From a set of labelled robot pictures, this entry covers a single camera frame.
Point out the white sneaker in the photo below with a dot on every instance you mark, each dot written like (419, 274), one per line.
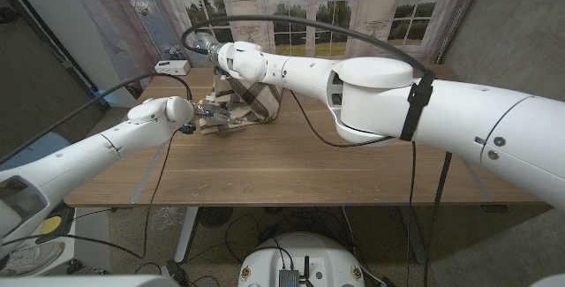
(31, 257)

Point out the grey electronics box on torso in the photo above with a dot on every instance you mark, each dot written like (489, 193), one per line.
(289, 278)

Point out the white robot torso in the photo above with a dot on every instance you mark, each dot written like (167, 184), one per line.
(304, 251)

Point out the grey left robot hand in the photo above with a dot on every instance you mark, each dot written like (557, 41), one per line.
(212, 112)

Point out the white table leg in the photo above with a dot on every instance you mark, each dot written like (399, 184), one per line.
(185, 238)

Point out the black foot pedal yellow pads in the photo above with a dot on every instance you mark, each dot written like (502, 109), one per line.
(52, 224)

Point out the white power strip box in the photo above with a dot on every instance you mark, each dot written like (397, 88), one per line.
(172, 68)

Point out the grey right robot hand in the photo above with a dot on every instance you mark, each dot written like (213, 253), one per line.
(208, 45)

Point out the black round fan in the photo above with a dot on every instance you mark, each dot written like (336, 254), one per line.
(214, 217)

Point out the printed window backdrop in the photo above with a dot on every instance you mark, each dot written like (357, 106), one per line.
(132, 13)

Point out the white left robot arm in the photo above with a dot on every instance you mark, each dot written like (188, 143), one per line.
(79, 163)

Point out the grey table leg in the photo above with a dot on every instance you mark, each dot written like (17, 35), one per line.
(417, 243)

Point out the cream plaid scarf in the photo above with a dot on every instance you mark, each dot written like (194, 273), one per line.
(251, 101)

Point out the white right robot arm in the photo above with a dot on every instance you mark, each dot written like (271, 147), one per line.
(419, 110)

